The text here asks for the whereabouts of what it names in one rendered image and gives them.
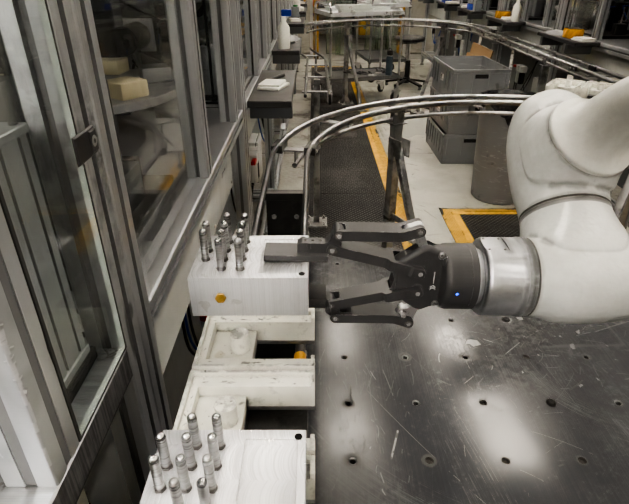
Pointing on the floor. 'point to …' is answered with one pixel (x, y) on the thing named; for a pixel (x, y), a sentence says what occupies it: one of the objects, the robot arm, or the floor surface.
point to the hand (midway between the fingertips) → (293, 273)
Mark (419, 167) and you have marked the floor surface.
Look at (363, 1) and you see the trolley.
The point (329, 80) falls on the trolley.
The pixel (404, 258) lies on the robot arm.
